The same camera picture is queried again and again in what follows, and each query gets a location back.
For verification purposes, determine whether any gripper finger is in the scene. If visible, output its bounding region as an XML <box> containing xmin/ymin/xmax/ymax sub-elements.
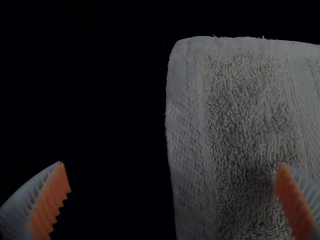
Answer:
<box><xmin>0</xmin><ymin>160</ymin><xmax>72</xmax><ymax>240</ymax></box>
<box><xmin>274</xmin><ymin>161</ymin><xmax>320</xmax><ymax>240</ymax></box>

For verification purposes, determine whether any pale towel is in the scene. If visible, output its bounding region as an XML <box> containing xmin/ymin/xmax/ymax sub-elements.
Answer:
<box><xmin>164</xmin><ymin>34</ymin><xmax>320</xmax><ymax>240</ymax></box>

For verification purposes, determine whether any black mat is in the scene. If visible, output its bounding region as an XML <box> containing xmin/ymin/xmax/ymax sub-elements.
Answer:
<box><xmin>0</xmin><ymin>0</ymin><xmax>320</xmax><ymax>240</ymax></box>

